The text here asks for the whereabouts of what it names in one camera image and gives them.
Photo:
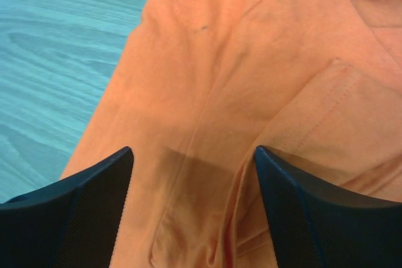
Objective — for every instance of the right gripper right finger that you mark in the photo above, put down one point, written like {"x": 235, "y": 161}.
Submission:
{"x": 314, "y": 223}

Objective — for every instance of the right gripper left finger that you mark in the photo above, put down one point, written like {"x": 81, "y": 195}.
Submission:
{"x": 70, "y": 223}

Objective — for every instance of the orange t shirt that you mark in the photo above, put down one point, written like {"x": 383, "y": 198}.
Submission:
{"x": 202, "y": 83}

